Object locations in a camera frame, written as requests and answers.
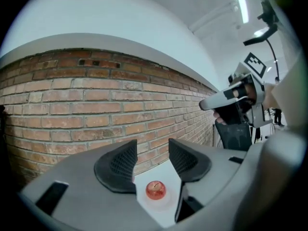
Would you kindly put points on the black camera bracket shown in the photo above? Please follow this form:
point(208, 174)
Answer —
point(269, 16)

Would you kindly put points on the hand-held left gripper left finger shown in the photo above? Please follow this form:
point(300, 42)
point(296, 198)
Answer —
point(84, 189)

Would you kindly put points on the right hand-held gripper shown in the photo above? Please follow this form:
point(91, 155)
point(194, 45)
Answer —
point(258, 90)

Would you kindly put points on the ceiling light strip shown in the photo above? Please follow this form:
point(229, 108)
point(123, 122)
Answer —
point(241, 3)

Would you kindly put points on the person's right hand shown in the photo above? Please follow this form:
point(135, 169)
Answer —
point(249, 91)

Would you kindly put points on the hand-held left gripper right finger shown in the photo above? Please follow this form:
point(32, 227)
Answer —
point(216, 172)

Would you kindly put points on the black mesh office chair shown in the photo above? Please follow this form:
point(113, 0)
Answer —
point(235, 136)

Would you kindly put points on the red apple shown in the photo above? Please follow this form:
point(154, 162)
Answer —
point(155, 190)

